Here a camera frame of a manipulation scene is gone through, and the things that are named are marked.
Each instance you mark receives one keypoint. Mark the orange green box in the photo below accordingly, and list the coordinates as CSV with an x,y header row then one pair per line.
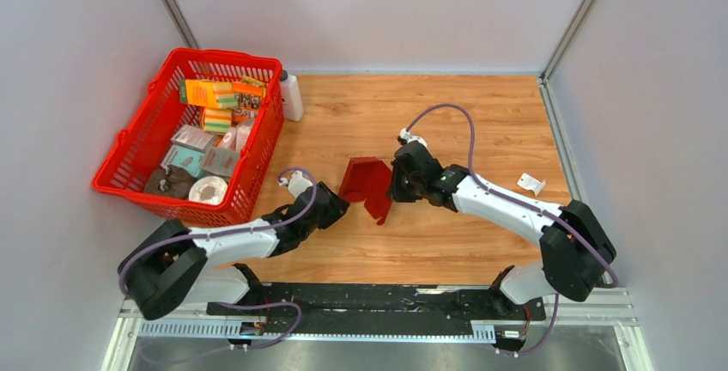
x,y
208,94

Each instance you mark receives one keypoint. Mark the brown bag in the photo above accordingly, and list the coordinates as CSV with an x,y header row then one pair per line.
x,y
169,182

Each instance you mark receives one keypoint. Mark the red plastic basket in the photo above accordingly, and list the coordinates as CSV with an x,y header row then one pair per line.
x,y
140,147

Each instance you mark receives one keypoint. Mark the orange snack packet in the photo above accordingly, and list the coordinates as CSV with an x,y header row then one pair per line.
x,y
249,93

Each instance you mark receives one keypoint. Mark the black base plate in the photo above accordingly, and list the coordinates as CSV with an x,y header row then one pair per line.
x,y
377,309

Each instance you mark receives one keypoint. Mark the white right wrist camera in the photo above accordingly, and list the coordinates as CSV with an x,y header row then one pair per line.
x,y
405,136

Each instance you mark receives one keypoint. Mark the white plastic bottle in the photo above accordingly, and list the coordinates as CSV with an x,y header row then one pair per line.
x,y
291,97

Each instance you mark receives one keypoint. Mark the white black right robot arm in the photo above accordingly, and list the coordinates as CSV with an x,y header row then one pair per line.
x,y
575,249

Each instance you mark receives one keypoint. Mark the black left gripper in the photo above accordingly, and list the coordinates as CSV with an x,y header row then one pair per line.
x,y
336,208

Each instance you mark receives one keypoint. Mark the white tape roll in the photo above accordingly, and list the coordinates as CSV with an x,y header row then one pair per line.
x,y
208,190

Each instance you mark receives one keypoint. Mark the teal white packet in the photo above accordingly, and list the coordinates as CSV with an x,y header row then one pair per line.
x,y
188,159

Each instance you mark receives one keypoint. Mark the yellow green sponge pack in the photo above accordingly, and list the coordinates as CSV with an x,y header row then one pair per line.
x,y
217,121

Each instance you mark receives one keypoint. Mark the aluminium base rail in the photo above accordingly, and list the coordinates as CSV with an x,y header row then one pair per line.
x,y
599,334

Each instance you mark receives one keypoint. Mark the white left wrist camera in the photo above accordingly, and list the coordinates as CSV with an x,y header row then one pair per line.
x,y
296,183

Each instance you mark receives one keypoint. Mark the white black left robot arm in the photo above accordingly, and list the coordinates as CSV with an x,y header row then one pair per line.
x,y
177,265

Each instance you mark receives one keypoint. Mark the pink grey packet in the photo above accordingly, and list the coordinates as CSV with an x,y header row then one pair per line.
x,y
219,161

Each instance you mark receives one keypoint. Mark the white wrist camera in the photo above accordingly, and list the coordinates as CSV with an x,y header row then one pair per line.
x,y
296,183
405,136

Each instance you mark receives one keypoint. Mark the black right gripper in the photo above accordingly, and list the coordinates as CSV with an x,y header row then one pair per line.
x,y
397,194

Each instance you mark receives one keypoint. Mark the right aluminium frame post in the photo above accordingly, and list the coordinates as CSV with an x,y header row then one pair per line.
x,y
579,17

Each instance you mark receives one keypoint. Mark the pink white box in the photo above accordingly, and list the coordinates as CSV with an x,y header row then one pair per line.
x,y
192,137

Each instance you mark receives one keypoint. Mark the small white paper piece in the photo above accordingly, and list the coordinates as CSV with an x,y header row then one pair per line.
x,y
529,183

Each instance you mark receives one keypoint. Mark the red paper box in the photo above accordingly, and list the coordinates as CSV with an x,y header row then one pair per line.
x,y
367,180

